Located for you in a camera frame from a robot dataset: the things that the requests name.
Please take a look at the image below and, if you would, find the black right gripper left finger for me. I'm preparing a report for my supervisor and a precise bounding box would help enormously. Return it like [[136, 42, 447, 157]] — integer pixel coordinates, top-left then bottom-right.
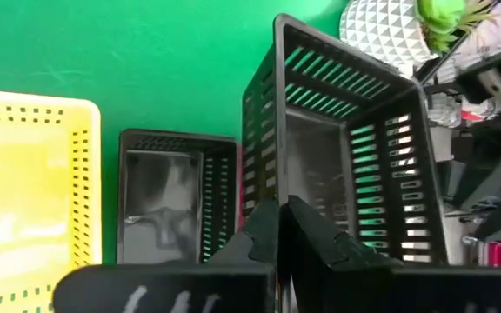
[[52, 197, 280, 313]]

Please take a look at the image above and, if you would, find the yellow plastic basket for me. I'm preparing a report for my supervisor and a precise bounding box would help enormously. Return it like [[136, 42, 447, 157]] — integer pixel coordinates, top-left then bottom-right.
[[0, 88, 103, 313]]

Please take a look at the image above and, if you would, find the black plastic basket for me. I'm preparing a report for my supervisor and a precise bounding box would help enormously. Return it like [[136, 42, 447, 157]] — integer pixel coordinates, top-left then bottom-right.
[[241, 12, 450, 266], [117, 128, 239, 265]]

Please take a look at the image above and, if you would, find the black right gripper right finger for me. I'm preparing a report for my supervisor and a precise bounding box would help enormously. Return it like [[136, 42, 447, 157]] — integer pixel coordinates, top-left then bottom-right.
[[278, 195, 501, 313]]

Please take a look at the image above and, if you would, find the potted green succulent plant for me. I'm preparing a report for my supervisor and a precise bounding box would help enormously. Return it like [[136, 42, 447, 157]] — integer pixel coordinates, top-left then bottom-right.
[[338, 0, 501, 78]]

